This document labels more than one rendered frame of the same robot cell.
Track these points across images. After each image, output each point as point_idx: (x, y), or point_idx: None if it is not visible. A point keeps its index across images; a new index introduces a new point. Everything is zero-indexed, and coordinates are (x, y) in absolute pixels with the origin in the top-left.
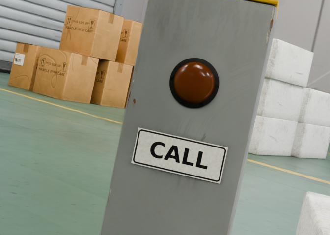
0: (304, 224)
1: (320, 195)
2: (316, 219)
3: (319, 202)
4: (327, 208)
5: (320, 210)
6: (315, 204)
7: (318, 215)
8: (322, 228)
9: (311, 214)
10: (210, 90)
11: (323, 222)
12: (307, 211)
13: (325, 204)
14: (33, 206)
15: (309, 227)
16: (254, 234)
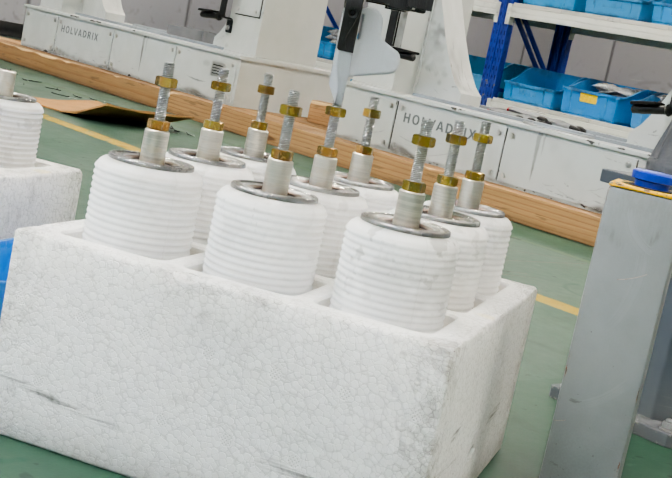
0: (469, 359)
1: (441, 341)
2: (491, 322)
3: (461, 333)
4: (463, 326)
5: (476, 325)
6: (472, 331)
7: (486, 322)
8: (499, 315)
9: (483, 332)
10: None
11: (491, 317)
12: (472, 345)
13: (457, 330)
14: None
15: (481, 344)
16: None
